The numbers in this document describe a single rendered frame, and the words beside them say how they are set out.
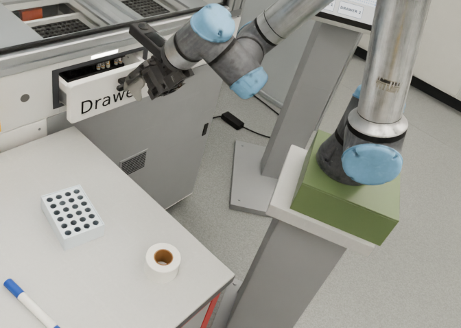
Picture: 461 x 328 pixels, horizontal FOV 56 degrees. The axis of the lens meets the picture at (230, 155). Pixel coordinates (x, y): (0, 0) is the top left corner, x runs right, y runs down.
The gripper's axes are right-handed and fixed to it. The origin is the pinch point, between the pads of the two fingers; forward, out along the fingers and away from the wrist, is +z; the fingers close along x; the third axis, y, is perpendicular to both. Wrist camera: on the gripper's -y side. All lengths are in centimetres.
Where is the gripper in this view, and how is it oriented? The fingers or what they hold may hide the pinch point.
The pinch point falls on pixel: (132, 83)
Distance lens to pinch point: 111.0
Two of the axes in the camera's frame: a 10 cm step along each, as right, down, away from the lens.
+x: 6.4, -3.7, 6.7
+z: -6.1, 2.8, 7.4
